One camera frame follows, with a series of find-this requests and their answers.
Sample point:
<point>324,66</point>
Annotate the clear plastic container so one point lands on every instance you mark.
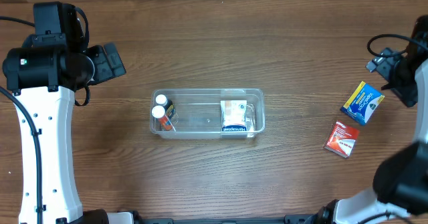
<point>199,113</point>

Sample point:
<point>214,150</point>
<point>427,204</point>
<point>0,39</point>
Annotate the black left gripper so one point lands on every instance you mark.
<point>109,64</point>

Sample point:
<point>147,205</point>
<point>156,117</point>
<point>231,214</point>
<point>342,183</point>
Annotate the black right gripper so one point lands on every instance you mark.
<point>386,67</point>

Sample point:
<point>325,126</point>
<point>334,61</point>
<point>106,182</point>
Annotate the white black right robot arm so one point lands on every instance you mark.
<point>399,187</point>

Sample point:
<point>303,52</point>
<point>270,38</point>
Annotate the red white packet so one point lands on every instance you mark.
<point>342,139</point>

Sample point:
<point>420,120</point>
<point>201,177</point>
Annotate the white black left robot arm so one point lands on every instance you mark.
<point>43,76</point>

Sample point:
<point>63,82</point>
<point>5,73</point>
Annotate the blue yellow VapoDrops box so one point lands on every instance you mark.
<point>362,103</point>

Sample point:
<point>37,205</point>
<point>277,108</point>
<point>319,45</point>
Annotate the white Hansaplast plaster box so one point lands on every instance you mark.
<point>233,113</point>

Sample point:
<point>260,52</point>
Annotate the orange bottle white cap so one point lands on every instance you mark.
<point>159,113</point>

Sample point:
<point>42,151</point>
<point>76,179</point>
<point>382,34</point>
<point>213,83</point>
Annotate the dark bottle white cap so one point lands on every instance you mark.
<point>167,104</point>

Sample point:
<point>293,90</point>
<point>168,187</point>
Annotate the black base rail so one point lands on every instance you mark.
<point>230,220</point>

